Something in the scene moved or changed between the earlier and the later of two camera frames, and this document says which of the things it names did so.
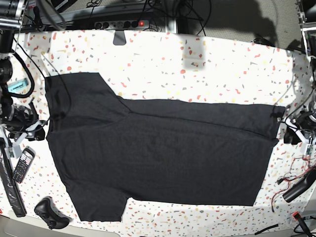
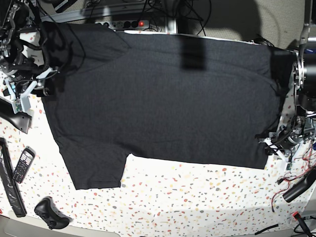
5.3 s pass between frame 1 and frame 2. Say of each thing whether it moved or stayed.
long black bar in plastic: stayed
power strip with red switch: stayed
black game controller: stayed
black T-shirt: moved
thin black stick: stayed
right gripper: moved
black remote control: stayed
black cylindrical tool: stayed
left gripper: moved
